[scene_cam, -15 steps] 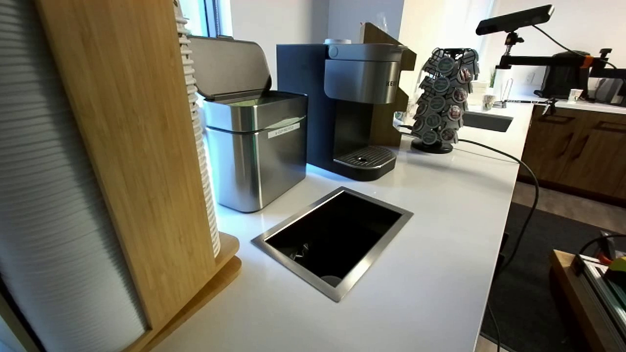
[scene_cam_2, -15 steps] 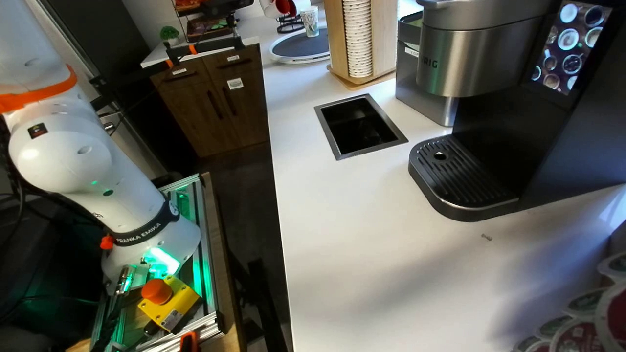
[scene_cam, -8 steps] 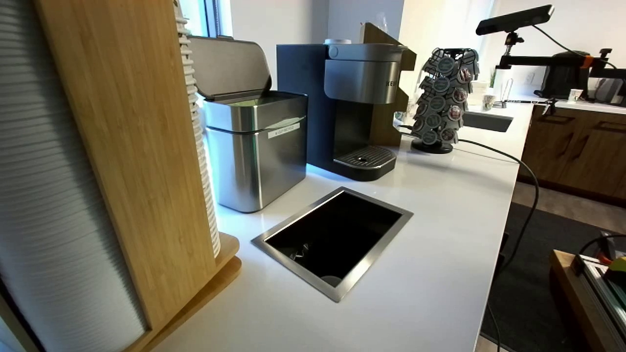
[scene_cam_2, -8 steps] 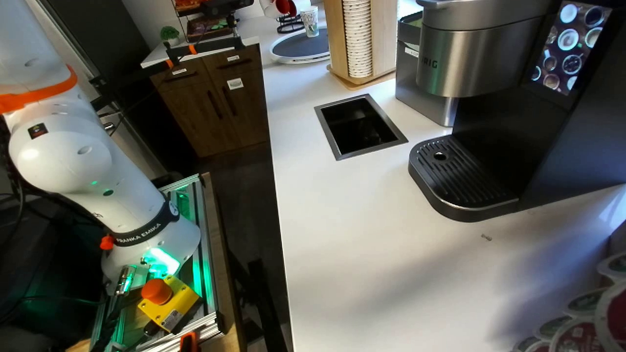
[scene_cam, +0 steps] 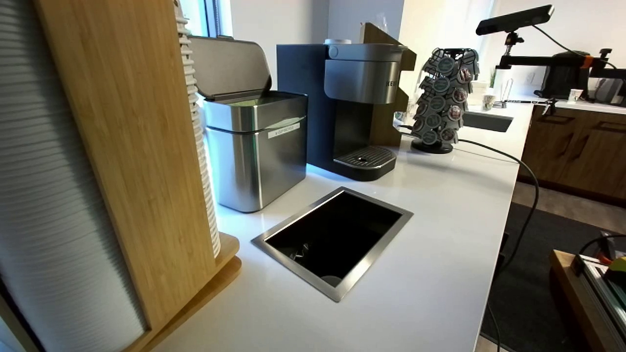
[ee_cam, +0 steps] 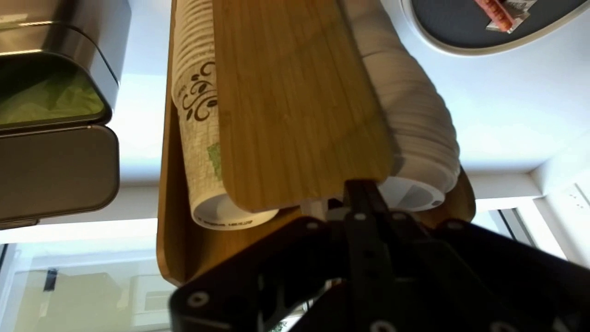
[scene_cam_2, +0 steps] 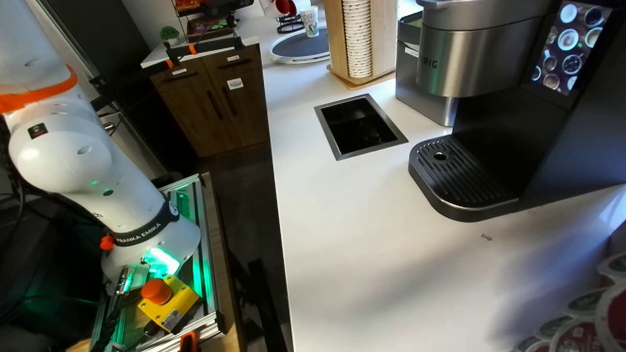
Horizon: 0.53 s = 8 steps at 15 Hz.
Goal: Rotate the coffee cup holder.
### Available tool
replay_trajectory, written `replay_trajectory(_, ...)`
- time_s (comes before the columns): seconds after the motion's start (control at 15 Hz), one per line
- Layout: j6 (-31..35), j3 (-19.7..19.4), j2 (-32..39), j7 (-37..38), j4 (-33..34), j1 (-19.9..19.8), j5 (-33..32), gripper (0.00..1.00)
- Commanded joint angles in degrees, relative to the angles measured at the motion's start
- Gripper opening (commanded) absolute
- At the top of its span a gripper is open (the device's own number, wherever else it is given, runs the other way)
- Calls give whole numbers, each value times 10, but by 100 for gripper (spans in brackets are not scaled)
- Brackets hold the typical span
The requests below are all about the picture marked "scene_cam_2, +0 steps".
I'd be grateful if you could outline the wooden coffee cup holder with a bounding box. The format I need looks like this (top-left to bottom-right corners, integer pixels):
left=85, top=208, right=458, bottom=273
left=323, top=0, right=400, bottom=89

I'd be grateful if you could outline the paper cup stack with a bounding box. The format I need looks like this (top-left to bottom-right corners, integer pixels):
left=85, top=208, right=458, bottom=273
left=343, top=0, right=374, bottom=81

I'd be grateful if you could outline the black and silver coffee machine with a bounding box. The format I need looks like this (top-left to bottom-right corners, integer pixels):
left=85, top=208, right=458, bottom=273
left=407, top=0, right=626, bottom=224

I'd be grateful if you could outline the coffee pod carousel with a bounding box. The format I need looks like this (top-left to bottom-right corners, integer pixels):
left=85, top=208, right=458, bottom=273
left=511, top=222, right=626, bottom=352

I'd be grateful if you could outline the steel framed counter chute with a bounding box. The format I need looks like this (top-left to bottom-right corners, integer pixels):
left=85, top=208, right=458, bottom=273
left=314, top=93, right=411, bottom=163

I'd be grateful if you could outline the brown wooden cabinet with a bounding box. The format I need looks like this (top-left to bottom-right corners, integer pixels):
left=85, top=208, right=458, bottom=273
left=149, top=44, right=272, bottom=163

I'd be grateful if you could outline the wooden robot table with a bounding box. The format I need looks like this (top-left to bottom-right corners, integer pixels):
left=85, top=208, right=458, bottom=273
left=196, top=171, right=239, bottom=337

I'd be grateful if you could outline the round grey tray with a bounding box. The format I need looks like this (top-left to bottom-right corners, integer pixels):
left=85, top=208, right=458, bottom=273
left=270, top=28, right=333, bottom=67

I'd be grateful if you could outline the red object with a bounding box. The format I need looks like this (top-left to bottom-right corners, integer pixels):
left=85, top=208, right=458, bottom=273
left=272, top=0, right=300, bottom=19

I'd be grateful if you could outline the yellow emergency stop box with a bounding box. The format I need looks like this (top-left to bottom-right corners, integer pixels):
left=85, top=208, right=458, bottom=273
left=136, top=277, right=202, bottom=331

